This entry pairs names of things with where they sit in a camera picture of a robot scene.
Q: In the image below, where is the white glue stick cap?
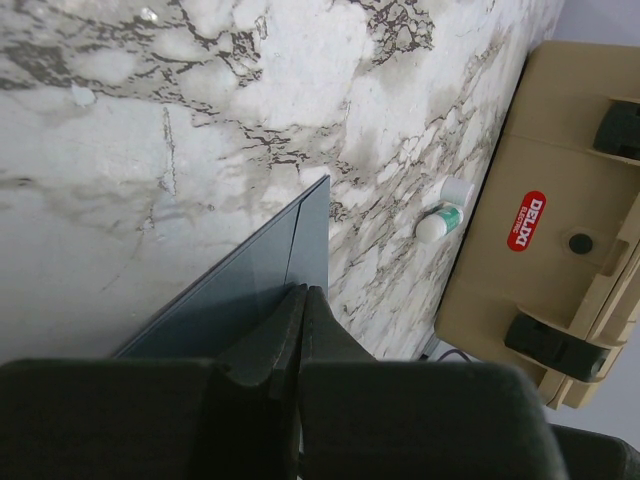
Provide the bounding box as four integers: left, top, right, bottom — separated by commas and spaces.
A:
439, 176, 475, 208

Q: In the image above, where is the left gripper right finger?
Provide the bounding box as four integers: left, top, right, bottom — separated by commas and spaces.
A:
301, 286, 375, 361

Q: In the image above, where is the green white glue stick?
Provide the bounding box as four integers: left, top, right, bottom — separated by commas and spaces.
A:
415, 203, 464, 244

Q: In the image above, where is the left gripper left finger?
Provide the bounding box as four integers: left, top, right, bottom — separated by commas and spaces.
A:
216, 284, 306, 400

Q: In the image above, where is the tan plastic tool case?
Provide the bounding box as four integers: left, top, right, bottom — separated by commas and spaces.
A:
435, 41, 639, 409

